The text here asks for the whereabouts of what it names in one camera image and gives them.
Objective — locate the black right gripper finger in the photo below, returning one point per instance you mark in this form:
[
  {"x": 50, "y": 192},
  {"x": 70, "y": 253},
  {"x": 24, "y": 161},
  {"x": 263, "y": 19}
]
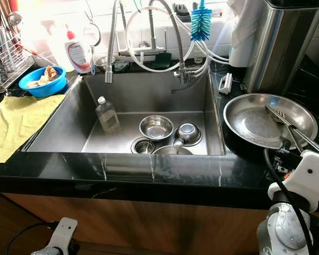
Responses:
[
  {"x": 299, "y": 141},
  {"x": 291, "y": 139}
]

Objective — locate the steel slotted spatula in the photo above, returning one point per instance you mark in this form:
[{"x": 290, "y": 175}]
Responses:
[{"x": 279, "y": 117}]

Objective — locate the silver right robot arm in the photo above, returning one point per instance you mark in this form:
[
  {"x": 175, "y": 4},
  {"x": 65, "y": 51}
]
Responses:
[{"x": 282, "y": 231}]

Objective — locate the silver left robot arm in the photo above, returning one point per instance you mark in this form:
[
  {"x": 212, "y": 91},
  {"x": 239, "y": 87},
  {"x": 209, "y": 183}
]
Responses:
[{"x": 45, "y": 252}]

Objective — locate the yellow cleaning cloth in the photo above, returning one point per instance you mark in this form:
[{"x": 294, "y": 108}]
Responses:
[{"x": 16, "y": 125}]

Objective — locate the blue plastic bowl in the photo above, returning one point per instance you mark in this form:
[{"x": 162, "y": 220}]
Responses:
[{"x": 42, "y": 90}]

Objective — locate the white scrub brush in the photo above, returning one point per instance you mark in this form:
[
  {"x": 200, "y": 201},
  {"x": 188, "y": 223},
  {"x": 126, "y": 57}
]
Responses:
[{"x": 225, "y": 84}]

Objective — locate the tall stainless steel container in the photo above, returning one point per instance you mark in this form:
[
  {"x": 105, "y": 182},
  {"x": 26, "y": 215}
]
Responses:
[{"x": 282, "y": 48}]

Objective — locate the brown food scraps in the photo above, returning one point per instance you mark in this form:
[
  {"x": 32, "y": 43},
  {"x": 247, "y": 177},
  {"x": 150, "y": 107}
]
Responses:
[{"x": 48, "y": 74}]

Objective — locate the large steel bowl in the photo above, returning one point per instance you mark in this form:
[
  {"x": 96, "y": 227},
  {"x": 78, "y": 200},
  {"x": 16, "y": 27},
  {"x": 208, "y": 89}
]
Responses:
[{"x": 173, "y": 151}]

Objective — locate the steel ladle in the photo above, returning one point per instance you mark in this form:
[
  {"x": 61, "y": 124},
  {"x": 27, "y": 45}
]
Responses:
[{"x": 15, "y": 19}]

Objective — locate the clear plastic bottle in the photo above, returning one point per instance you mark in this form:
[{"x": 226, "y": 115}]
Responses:
[{"x": 107, "y": 119}]

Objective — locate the white red-capped soap bottle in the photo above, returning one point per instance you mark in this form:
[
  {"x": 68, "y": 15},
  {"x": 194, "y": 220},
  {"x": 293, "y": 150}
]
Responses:
[{"x": 77, "y": 56}]

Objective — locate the wide rimmed steel bowl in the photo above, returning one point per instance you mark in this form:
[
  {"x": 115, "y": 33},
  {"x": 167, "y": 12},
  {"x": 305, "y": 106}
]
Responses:
[{"x": 156, "y": 128}]

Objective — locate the small steel bowl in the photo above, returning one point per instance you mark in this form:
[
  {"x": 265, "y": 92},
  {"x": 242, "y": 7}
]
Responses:
[{"x": 103, "y": 64}]

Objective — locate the blue bottle brush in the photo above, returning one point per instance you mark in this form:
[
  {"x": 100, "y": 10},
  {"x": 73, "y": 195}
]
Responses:
[{"x": 201, "y": 25}]

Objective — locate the steel sink drain strainer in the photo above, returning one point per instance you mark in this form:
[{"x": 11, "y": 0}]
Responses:
[{"x": 143, "y": 146}]

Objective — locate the dark green sponge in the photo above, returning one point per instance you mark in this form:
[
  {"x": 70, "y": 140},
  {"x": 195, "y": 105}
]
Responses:
[{"x": 162, "y": 61}]

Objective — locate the wooden cabinet front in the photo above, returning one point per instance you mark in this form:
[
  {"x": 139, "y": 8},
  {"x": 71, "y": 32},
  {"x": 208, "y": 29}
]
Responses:
[{"x": 154, "y": 228}]

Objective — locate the stainless steel sink basin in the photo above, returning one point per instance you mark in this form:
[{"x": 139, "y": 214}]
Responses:
[{"x": 143, "y": 90}]

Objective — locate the spring neck steel faucet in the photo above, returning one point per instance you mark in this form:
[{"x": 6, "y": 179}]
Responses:
[{"x": 111, "y": 53}]

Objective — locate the small straight steel tap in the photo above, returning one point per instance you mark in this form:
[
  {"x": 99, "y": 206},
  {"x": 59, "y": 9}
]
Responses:
[{"x": 151, "y": 32}]

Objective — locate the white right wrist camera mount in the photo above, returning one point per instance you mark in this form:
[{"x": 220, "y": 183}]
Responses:
[{"x": 308, "y": 178}]

